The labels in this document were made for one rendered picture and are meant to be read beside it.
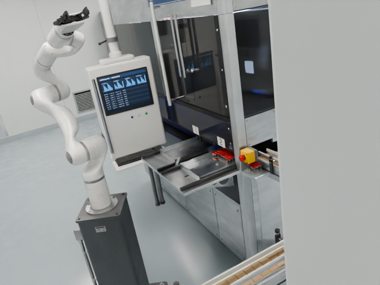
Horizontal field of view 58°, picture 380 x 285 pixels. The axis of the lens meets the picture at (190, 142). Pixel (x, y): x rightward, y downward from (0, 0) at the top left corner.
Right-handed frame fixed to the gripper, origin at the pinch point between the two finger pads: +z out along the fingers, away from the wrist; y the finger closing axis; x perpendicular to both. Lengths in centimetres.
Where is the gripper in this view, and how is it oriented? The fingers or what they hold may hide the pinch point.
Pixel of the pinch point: (77, 12)
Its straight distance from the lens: 159.0
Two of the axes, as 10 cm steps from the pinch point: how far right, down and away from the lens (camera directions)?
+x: -4.0, -9.0, -1.5
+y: -7.0, 4.1, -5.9
